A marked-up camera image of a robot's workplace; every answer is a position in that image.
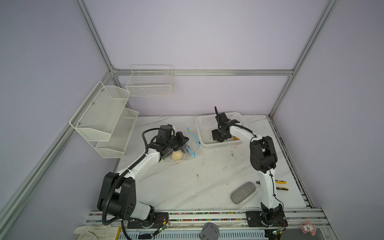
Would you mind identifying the white plastic perforated basket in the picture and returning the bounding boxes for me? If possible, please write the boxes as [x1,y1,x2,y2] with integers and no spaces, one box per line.
[196,113,242,147]

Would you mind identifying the white mesh two-tier shelf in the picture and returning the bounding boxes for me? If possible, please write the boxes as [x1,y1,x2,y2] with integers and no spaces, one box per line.
[69,82,139,159]

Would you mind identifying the white wire wall basket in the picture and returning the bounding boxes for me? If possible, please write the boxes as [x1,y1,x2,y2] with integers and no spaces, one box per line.
[126,65,174,97]

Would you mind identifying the grey plastic device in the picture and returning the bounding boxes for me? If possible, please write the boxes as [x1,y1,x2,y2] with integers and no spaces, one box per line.
[199,222,220,240]

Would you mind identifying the aluminium rail base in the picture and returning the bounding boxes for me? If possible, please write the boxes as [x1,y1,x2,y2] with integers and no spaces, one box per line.
[86,207,331,232]

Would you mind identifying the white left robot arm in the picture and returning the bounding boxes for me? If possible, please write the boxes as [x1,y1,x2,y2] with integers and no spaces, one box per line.
[97,125,189,228]

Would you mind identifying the cream toy potato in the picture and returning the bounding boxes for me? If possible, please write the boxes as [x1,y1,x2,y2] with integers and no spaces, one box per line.
[171,150,185,161]

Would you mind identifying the pink plush toy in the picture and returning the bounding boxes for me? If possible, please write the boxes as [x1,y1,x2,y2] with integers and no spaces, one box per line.
[300,221,317,236]

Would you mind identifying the grey oval stone pad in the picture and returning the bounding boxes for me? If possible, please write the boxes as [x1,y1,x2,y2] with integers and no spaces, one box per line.
[231,182,257,205]

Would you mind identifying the white cloth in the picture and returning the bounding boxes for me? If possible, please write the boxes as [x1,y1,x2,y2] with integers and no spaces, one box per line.
[74,225,121,240]

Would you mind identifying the yellow handled pliers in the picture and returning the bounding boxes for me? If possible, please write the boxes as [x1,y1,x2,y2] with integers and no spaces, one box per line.
[275,180,289,191]

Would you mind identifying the clear zip bag blue zipper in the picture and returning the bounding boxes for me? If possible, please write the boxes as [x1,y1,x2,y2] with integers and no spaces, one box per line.
[160,128,201,163]

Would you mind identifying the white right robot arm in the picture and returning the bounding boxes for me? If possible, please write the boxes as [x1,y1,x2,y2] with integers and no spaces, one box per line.
[212,112,286,227]

